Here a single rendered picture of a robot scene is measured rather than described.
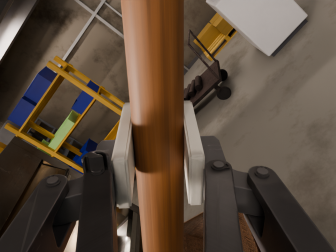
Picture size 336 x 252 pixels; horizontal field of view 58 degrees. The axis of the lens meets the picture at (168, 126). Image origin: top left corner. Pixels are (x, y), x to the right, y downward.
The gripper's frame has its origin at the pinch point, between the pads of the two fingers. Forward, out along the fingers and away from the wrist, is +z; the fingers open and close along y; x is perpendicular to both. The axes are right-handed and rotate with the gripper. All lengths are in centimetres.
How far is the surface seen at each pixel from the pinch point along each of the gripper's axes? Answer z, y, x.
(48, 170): 143, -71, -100
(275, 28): 400, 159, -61
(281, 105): 301, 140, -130
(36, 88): 442, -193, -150
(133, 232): 130, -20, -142
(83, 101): 444, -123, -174
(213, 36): 642, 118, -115
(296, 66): 340, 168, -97
